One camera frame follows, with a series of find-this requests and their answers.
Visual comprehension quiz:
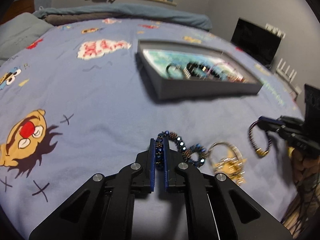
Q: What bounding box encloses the blue gold beaded bracelet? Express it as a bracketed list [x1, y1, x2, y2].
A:
[154, 130, 208, 172]

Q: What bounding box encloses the dark purple small-bead bracelet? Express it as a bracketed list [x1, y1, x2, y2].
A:
[248, 120, 273, 158]

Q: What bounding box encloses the silver ring bangle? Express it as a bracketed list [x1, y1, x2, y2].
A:
[208, 141, 245, 179]

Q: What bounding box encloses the red bead gold jewelry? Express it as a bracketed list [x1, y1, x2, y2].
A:
[225, 73, 248, 83]

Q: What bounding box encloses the black cord bracelet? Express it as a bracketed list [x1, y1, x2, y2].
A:
[165, 63, 185, 79]

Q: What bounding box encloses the dark large bead bracelet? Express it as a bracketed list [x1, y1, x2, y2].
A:
[184, 62, 226, 81]

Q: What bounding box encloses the right forearm patterned sleeve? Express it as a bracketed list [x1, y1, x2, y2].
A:
[281, 181, 319, 239]

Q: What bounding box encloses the right hand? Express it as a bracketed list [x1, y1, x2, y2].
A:
[291, 149, 319, 185]

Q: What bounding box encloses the white router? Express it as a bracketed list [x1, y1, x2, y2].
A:
[276, 58, 302, 96]

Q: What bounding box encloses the black monitor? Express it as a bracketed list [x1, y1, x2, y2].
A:
[231, 18, 281, 66]

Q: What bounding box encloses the grey shallow tray box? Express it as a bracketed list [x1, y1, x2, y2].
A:
[137, 39, 263, 100]

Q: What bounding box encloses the printed paper sheet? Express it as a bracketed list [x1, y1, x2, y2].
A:
[143, 49, 249, 83]

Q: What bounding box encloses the blue cartoon bed sheet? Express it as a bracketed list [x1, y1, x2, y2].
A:
[1, 19, 302, 239]

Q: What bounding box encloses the blue folded blanket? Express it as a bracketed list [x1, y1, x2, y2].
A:
[33, 3, 212, 31]

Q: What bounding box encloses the grey-green pillow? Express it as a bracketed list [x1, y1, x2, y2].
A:
[1, 12, 54, 64]

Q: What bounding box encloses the wooden headboard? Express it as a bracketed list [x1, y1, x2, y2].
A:
[0, 0, 35, 25]

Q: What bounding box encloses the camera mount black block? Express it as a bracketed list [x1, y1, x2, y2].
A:
[304, 84, 320, 140]

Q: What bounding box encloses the wall hook rack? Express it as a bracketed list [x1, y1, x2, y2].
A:
[265, 23, 286, 39]

